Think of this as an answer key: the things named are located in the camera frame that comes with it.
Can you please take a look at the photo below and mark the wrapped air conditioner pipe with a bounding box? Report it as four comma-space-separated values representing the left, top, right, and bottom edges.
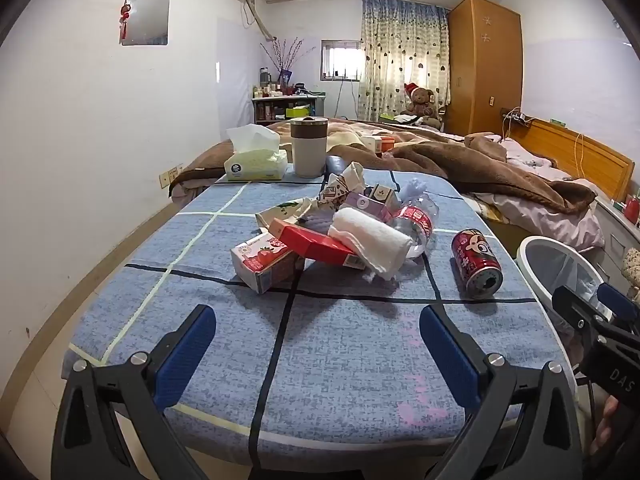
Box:
237, 0, 279, 42

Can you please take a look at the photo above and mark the grey nightstand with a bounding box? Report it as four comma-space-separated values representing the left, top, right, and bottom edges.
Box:
595, 195, 640, 297

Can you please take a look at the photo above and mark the yellow tissue pack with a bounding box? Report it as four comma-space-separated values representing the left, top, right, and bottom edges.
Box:
223, 124, 289, 182

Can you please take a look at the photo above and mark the floral quilted cloth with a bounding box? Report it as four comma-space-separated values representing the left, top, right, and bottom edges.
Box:
621, 249, 640, 302

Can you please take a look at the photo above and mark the small window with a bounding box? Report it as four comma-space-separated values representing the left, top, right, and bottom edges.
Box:
320, 39, 362, 81

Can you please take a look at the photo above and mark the square wall mirror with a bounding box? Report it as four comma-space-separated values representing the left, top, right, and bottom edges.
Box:
121, 0, 170, 47

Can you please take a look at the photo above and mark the beige and brown tumbler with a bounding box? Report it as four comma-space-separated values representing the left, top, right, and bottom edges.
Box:
290, 116, 329, 179

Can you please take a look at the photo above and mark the wall socket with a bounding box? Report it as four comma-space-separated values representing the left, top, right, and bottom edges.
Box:
159, 164, 185, 190

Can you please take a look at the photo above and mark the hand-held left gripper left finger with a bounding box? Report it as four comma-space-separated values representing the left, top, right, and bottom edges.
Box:
51, 304, 217, 480

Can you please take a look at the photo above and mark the blue checked tablecloth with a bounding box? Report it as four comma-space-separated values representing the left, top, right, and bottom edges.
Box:
62, 169, 576, 467

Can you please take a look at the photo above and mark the white paper towel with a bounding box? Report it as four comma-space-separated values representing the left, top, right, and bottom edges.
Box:
327, 207, 414, 281

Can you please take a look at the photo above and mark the red box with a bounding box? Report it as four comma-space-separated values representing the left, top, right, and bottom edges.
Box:
268, 218, 368, 269

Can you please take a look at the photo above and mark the shelf with cosmetics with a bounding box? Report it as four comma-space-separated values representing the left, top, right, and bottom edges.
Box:
251, 93, 326, 124

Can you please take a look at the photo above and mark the pink quilt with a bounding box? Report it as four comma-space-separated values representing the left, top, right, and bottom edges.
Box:
464, 135, 606, 252

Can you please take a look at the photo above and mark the clear plastic bottle red label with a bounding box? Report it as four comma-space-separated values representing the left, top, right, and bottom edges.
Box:
387, 195, 441, 261

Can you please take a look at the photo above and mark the wooden wardrobe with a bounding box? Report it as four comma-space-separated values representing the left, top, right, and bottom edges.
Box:
446, 0, 524, 137

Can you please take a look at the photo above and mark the leaf print paper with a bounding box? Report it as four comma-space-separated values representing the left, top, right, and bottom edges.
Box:
255, 198, 322, 232

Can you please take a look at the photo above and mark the white power strip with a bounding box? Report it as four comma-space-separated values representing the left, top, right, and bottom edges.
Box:
501, 107, 532, 127

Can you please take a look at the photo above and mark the brown fleece blanket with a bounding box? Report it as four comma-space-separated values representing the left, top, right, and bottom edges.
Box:
169, 119, 598, 216

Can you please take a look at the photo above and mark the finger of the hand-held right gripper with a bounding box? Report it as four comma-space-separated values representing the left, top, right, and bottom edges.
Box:
552, 286, 613, 333
598, 282, 640, 328

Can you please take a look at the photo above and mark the pink strawberry milk carton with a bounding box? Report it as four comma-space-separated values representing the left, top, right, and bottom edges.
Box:
230, 234, 306, 295

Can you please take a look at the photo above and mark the yellow charging cable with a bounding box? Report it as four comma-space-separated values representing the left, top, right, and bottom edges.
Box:
572, 131, 586, 179

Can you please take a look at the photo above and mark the person's right hand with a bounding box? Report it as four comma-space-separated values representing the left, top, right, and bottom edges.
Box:
590, 395, 621, 456

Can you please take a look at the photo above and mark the red drink can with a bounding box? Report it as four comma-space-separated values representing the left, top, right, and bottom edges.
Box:
451, 228, 502, 297

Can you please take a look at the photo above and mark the brown teddy bear red hat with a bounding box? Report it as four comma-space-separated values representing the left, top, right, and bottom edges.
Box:
400, 82, 444, 129

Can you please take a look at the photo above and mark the purple milk carton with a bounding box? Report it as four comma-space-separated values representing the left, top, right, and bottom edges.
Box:
345, 191, 387, 222

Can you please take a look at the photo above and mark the wooden bed headboard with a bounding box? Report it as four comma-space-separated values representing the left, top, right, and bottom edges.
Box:
507, 117, 636, 202

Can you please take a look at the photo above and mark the vase of purple branches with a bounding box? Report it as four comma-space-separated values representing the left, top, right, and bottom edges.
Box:
260, 37, 318, 95

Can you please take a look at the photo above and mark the dark blue glasses case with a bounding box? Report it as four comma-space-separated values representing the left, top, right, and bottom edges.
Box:
325, 155, 352, 181

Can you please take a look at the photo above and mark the heart print curtain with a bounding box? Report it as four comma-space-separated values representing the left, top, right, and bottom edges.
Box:
357, 0, 451, 122

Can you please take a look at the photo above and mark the printed paper wrapper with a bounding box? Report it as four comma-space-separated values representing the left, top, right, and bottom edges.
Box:
317, 161, 368, 212

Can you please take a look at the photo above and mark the white round waste bin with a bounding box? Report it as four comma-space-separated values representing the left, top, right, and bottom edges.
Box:
517, 236, 621, 346

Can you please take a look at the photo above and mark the small green and white box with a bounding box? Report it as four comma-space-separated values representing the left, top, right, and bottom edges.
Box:
367, 184, 404, 211

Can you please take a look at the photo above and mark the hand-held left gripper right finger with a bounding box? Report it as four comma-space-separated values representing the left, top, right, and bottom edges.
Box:
419, 304, 583, 480

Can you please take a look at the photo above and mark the red knot ornament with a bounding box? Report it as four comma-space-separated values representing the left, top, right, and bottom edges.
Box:
118, 0, 132, 44

